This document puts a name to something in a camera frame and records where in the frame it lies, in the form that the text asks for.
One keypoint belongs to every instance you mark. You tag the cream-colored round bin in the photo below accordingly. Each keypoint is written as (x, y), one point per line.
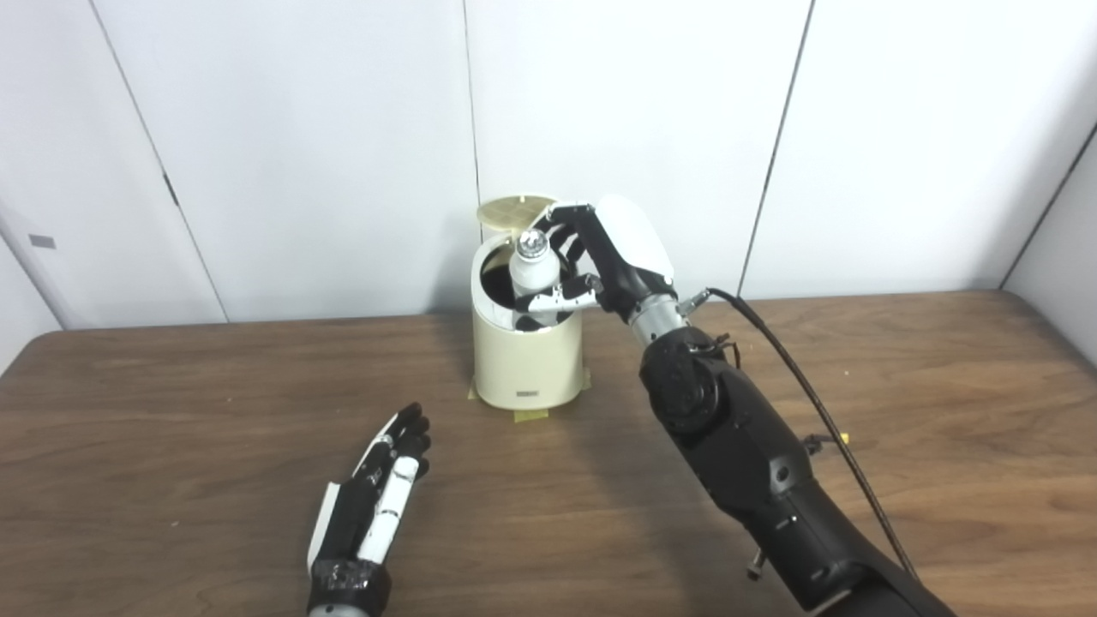
(527, 364)

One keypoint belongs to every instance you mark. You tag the small gray wall label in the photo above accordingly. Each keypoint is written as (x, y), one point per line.
(42, 242)

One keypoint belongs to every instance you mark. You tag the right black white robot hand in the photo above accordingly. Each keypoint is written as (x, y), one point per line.
(626, 248)

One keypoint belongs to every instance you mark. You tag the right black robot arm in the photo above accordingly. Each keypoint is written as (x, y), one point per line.
(754, 463)

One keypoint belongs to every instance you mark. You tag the black wall panel hinge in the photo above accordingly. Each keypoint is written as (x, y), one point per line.
(170, 189)

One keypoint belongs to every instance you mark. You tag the cream round bin lid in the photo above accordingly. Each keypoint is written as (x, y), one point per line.
(510, 210)

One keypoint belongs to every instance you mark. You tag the small white plastic bottle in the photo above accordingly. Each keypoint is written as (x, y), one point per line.
(533, 270)

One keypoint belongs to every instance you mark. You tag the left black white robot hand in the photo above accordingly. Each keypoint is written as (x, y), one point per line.
(360, 514)

